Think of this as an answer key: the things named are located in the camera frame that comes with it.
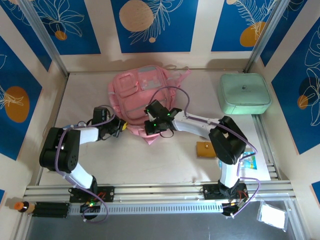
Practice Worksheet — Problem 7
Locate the aluminium front rail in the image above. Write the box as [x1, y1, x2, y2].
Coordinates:
[23, 182, 295, 201]

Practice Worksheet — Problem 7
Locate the clear bag with white contents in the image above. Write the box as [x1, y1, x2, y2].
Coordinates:
[257, 199, 287, 230]

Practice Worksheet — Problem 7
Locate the black ribbed bar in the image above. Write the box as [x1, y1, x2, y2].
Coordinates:
[31, 201, 71, 218]

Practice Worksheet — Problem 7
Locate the mint green zipped case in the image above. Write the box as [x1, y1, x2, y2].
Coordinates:
[219, 72, 272, 116]

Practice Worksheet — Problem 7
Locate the aluminium corner post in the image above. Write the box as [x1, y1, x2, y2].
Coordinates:
[243, 0, 292, 73]
[18, 0, 70, 77]

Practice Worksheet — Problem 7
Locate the blue snack packet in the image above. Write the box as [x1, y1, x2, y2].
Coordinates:
[218, 151, 258, 171]

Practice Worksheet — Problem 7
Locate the slotted grey cable duct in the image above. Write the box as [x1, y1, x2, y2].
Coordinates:
[68, 201, 225, 216]

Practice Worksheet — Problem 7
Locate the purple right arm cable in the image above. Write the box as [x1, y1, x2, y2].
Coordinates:
[149, 86, 262, 218]

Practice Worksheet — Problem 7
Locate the brown leather wallet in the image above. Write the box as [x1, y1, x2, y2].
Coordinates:
[196, 141, 217, 159]

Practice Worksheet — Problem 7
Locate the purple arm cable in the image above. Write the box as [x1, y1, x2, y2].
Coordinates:
[149, 86, 262, 218]
[54, 106, 117, 225]

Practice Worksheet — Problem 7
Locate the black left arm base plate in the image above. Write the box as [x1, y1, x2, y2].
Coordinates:
[69, 185, 116, 203]

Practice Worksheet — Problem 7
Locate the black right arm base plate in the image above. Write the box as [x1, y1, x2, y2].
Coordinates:
[202, 183, 248, 201]

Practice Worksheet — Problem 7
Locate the pink student backpack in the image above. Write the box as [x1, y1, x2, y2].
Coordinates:
[107, 64, 192, 146]

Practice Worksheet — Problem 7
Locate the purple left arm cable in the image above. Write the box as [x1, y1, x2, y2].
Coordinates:
[54, 106, 117, 225]

